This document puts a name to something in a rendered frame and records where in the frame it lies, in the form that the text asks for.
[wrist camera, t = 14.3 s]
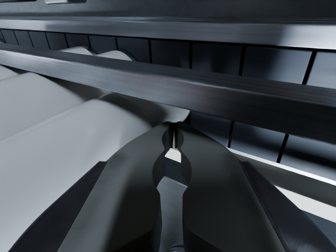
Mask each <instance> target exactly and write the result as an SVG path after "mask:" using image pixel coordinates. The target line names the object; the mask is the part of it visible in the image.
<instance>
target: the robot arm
mask: <svg viewBox="0 0 336 252"><path fill-rule="evenodd" d="M173 140H174V144H175V149H178V151H179V152H180V153H181V176H182V177H183V178H184V179H185V181H186V182H187V184H188V187H187V188H186V190H185V191H184V193H183V195H182V232H183V247H184V251H185V252H336V247H335V246H334V245H333V244H332V242H331V241H330V240H329V239H328V238H327V236H326V235H325V234H324V233H323V232H322V231H321V230H320V229H319V228H318V226H317V225H316V224H315V223H314V222H313V221H312V220H311V219H310V218H309V217H308V216H307V215H306V214H305V213H304V212H303V211H301V210H300V209H299V208H298V207H297V206H296V205H295V204H294V203H293V202H292V201H291V200H290V199H289V198H287V197H286V196H285V195H284V194H283V193H282V192H281V191H280V190H279V189H278V188H277V187H275V186H274V185H273V184H272V183H271V182H270V181H269V180H268V179H267V178H266V177H265V176H264V175H262V174H261V173H260V172H259V171H258V170H257V169H256V168H255V167H254V166H253V165H252V164H251V163H249V162H248V161H240V160H239V159H238V158H237V157H236V156H235V155H234V154H233V153H232V152H231V151H230V150H229V149H227V148H226V147H225V146H223V145H222V144H221V143H219V142H217V141H216V140H214V139H213V138H211V137H209V136H207V135H206V134H204V133H202V132H200V131H199V130H197V129H195V128H193V127H192V126H190V125H188V124H187V123H185V122H182V121H178V122H170V121H166V122H162V123H161V124H159V125H157V126H155V127H154V128H152V129H150V130H148V131H147V132H145V133H143V134H142V135H140V136H138V137H136V138H135V139H133V140H131V141H130V142H128V143H127V144H126V145H124V146H123V147H122V148H120V149H119V150H118V151H117V152H115V153H114V154H113V155H112V156H111V157H110V158H109V159H108V160H107V161H99V162H98V163H97V164H95V165H94V166H93V167H92V168H91V169H90V170H89V171H88V172H87V173H85V174H84V175H83V176H82V177H81V178H80V179H79V180H78V181H77V182H76V183H74V184H73V185H72V186H71V187H70V188H69V189H68V190H67V191H66V192H64V193H63V194H62V195H61V196H60V197H59V198H58V199H57V200H56V201H55V202H53V203H52V204H51V205H50V206H49V207H48V208H47V209H46V210H45V211H44V212H43V213H42V214H41V215H40V216H39V217H38V218H37V219H36V220H35V221H34V222H33V223H32V224H31V225H30V226H29V227H28V228H27V229H26V230H25V231H24V232H23V234H22V235H21V236H20V237H19V238H18V240H17V241H16V242H15V243H14V244H13V246H12V247H11V248H10V249H9V251H8V252H158V251H159V249H160V242H161V233H162V211H161V198H160V193H159V191H158V190H157V186H158V184H159V182H160V181H161V180H162V178H163V177H164V176H165V175H166V163H165V155H166V154H167V152H168V151H169V150H170V149H172V148H173Z"/></svg>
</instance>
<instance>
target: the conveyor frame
mask: <svg viewBox="0 0 336 252"><path fill-rule="evenodd" d="M0 29H13V30H29V31H44V32H60V33H75V34H91V35H107V36H122V37H138V38H153V39H169V40H185V41H200V42H216V43H231V44H247V45H263V46H278V47H294V48H309V49H325V50H336V17H104V16H0ZM230 145H231V140H229V145H228V147H227V149H228V150H230V151H231V152H232V153H235V154H238V155H242V156H245V157H248V158H251V159H254V160H257V161H260V162H264V163H267V164H270V165H273V166H276V167H279V168H283V169H286V170H289V171H292V172H295V173H298V174H301V175H305V176H308V177H311V178H314V179H317V180H320V181H323V182H327V183H330V184H333V185H336V181H334V180H331V179H327V178H324V177H321V176H318V175H315V174H311V173H308V172H305V171H302V170H298V169H295V168H292V167H289V166H285V165H282V164H280V163H279V162H280V159H281V156H282V155H281V154H279V155H278V158H277V161H276V162H273V161H269V160H266V159H263V158H260V157H256V156H253V155H250V154H247V153H244V152H240V151H237V150H234V149H231V148H230Z"/></svg>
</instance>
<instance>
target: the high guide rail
mask: <svg viewBox="0 0 336 252"><path fill-rule="evenodd" d="M0 64H1V65H5V66H9V67H13V68H18V69H22V70H26V71H30V72H34V73H38V74H42V75H46V76H50V77H54V78H59V79H63V80H67V81H71V82H75V83H79V84H83V85H87V86H91V87H95V88H100V89H104V90H108V91H112V92H116V93H120V94H124V95H128V96H132V97H136V98H140V99H145V100H149V101H153V102H157V103H161V104H165V105H169V106H173V107H177V108H181V109H186V110H190V111H194V112H198V113H202V114H206V115H210V116H214V117H218V118H222V119H227V120H231V121H235V122H239V123H243V124H247V125H251V126H255V127H259V128H263V129H268V130H272V131H276V132H280V133H284V134H288V135H292V136H296V137H300V138H304V139H309V140H313V141H317V142H321V143H325V144H329V145H333V146H336V89H334V88H327V87H320V86H313V85H305V84H298V83H291V82H283V81H276V80H269V79H262V78H254V77H247V76H240V75H232V74H225V73H218V72H210V71H203V70H196V69H189V68H181V67H174V66H167V65H159V64H152V63H145V62H137V61H130V60H123V59H116V58H108V57H101V56H94V55H86V54H79V53H72V52H65V51H57V50H50V49H43V48H35V47H28V46H21V45H13V44H6V43H0Z"/></svg>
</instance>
